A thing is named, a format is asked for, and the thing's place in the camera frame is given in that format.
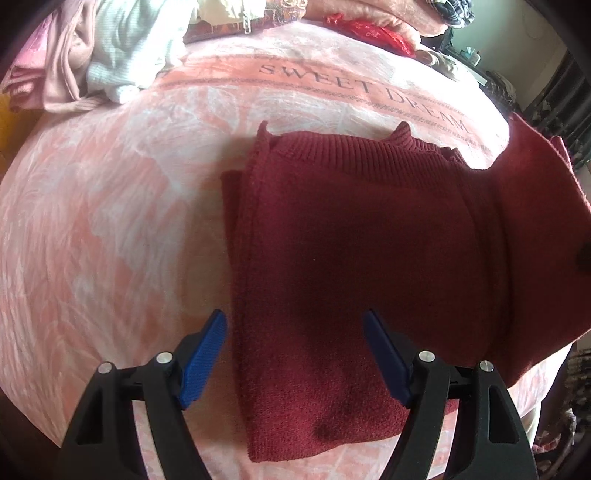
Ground paisley patterned pillow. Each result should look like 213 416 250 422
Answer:
184 0 308 44

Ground dark floral curtain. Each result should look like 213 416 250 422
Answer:
525 52 591 170

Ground plaid flannel clothes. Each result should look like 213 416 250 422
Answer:
427 0 475 28

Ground pink floral bed blanket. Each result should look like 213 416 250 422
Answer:
0 20 567 480

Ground folded pink fluffy blanket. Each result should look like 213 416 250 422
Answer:
304 0 448 47

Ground pink garment pile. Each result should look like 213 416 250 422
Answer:
1 1 107 114

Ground pale blue white garment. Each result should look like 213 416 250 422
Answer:
86 0 198 104

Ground dark red knit sweater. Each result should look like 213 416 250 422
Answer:
222 117 590 462

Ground red satin cloth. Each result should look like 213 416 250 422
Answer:
324 13 416 58

